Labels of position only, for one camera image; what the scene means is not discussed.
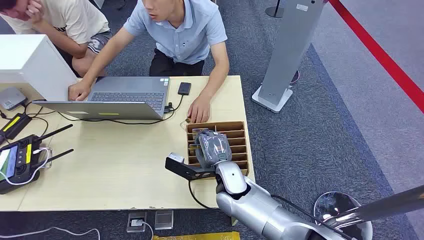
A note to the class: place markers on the white box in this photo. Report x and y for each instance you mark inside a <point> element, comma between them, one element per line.
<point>30,59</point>

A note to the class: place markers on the floor socket with plug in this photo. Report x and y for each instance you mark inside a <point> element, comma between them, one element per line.
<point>136,222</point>

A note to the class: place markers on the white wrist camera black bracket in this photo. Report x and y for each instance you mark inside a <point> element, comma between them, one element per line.
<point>185,170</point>

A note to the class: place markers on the small grey router box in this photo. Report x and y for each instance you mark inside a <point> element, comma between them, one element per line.
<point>11,98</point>

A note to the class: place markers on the metal floor plate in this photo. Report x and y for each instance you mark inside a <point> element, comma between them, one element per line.
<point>164,219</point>

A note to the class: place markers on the person's right hand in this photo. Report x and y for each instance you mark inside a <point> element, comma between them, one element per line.
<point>78,91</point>

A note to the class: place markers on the person's hand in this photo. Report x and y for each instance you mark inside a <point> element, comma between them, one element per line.
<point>34,10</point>

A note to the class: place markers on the black device yellow label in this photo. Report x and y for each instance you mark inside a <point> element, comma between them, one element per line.
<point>13,126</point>

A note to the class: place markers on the round dark base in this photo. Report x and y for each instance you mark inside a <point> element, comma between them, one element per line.
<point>295,76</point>

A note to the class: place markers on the chrome stanchion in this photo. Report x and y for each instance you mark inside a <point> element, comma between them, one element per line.
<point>391,202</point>

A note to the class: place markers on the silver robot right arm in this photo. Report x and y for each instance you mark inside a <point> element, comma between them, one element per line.
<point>255,207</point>

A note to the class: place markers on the yellow flat object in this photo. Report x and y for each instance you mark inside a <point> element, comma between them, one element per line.
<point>198,236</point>

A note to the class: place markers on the wooden slotted card organizer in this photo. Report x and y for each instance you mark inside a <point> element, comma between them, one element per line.
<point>239,133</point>

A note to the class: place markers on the red barrier belt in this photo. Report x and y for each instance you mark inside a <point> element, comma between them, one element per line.
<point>381,56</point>

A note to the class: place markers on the silver kiosk stand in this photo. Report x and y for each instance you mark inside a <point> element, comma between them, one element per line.
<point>291,46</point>

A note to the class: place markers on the person's right forearm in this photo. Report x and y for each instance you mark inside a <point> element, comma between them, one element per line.
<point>96,68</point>

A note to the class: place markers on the black stanchion base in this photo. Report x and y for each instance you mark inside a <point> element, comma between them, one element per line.
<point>274,12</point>

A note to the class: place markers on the yellow-edged card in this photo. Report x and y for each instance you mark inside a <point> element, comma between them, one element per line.
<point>192,145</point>

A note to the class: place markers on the black remote controller with antennas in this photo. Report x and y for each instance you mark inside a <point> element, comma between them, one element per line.
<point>20,162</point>

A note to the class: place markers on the person's forearm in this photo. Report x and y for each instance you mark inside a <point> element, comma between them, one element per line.
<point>61,41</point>

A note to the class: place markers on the person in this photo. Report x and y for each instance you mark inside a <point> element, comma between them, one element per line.
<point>69,20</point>
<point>185,33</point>

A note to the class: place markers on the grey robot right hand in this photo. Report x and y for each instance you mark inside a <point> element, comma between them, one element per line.
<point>213,147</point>

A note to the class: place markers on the wooden table leg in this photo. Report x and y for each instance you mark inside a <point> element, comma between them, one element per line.
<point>234,221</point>

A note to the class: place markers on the grey open laptop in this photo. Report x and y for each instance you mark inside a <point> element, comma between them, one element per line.
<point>129,87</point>

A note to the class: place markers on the person's left forearm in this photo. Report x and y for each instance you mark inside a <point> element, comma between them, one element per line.
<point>217,78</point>

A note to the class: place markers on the black portable drive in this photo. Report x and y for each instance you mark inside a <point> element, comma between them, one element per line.
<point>184,88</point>

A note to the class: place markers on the small clear tag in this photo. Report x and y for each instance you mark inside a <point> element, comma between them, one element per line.
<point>184,124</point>

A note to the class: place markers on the person's left hand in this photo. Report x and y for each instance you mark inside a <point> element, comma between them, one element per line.
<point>199,111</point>

